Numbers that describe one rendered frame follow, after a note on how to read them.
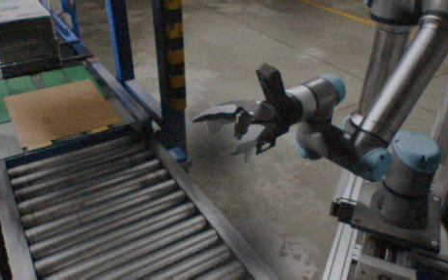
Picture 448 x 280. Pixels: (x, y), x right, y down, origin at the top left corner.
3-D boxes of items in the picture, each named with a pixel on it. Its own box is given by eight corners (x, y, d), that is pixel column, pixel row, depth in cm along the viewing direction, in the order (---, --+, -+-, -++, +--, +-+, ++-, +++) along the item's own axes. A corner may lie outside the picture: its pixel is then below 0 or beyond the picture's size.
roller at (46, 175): (150, 155, 153) (149, 144, 150) (12, 198, 132) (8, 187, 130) (145, 149, 156) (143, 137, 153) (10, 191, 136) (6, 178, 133)
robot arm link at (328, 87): (345, 111, 94) (352, 77, 90) (313, 127, 88) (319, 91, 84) (318, 99, 99) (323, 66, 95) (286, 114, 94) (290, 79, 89)
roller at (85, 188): (164, 173, 143) (163, 161, 140) (18, 224, 123) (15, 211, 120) (158, 166, 147) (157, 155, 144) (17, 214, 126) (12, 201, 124)
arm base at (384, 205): (373, 187, 127) (380, 160, 121) (428, 200, 121) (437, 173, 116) (365, 218, 115) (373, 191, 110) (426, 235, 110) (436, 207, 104)
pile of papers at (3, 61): (63, 65, 211) (51, 14, 197) (-1, 77, 198) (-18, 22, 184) (48, 43, 238) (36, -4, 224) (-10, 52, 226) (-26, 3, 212)
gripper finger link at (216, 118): (191, 140, 80) (237, 137, 82) (192, 116, 77) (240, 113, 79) (189, 130, 83) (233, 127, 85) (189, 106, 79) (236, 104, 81)
